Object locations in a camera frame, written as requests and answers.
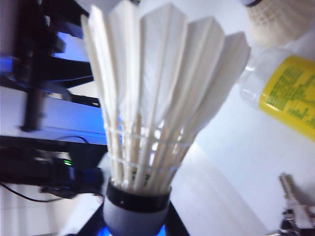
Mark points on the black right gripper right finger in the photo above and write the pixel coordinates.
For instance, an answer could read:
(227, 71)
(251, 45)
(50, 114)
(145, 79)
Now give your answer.
(176, 223)

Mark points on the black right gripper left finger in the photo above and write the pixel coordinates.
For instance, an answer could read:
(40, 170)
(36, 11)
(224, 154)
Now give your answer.
(97, 222)

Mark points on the white feather shuttlecock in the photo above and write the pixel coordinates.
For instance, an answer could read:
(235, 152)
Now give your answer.
(273, 22)
(157, 86)

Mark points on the black AOC computer monitor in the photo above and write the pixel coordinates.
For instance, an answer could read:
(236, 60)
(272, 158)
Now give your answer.
(14, 152)

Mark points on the bunch of keys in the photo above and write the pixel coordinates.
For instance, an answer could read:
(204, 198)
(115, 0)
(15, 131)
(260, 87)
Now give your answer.
(295, 211)

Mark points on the clear bottle with yellow label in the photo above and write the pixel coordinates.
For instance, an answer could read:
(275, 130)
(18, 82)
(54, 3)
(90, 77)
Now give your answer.
(288, 88)

